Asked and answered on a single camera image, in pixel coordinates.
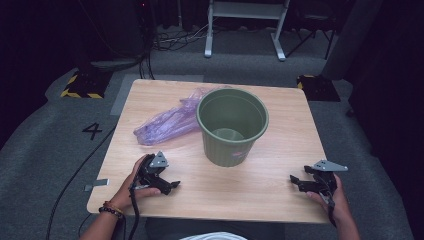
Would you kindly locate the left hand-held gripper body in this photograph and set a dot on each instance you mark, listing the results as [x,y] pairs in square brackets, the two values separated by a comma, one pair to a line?
[155,168]

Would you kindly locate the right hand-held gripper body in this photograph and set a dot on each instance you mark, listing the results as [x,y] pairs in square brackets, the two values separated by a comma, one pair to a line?
[323,180]

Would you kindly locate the purple plastic bag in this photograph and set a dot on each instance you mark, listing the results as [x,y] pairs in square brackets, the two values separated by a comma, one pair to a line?
[166,123]

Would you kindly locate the green plastic bucket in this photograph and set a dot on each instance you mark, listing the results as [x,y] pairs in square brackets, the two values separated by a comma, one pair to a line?
[220,153]

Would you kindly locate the person's right hand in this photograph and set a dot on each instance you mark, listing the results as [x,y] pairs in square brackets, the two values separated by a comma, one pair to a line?
[340,203]

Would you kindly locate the person's left hand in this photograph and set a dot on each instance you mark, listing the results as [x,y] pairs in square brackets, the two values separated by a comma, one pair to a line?
[128,193]

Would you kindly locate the person's dark trousers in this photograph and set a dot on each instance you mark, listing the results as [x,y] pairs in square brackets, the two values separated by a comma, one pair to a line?
[166,230]

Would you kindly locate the grey tape piece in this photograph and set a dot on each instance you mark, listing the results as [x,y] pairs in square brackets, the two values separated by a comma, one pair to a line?
[100,182]

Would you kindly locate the person's white shirt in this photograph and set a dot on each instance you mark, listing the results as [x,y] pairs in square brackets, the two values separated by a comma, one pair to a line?
[213,236]

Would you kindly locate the black yellow striped base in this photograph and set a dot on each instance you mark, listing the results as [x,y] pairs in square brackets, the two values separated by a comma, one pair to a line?
[86,85]
[320,88]

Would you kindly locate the grey stand base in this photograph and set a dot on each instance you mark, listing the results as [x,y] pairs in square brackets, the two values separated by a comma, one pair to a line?
[113,64]

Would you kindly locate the grey column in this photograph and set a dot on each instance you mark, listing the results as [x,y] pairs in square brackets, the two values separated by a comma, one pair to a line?
[350,36]

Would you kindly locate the black folding stand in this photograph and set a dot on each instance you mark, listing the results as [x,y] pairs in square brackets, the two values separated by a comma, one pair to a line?
[316,18]

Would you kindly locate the white metal stand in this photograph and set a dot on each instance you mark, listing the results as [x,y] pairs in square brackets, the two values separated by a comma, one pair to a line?
[246,10]

